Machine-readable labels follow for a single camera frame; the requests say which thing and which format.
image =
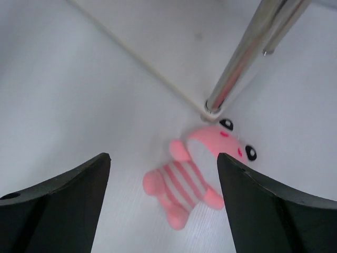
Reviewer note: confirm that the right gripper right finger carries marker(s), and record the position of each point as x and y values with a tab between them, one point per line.
268	216

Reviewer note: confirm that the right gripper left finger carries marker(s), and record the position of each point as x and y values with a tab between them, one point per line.
57	215

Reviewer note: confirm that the white two-tier shelf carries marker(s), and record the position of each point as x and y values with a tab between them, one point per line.
203	50

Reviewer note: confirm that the pink plush toy centre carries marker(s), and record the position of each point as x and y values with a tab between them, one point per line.
191	176

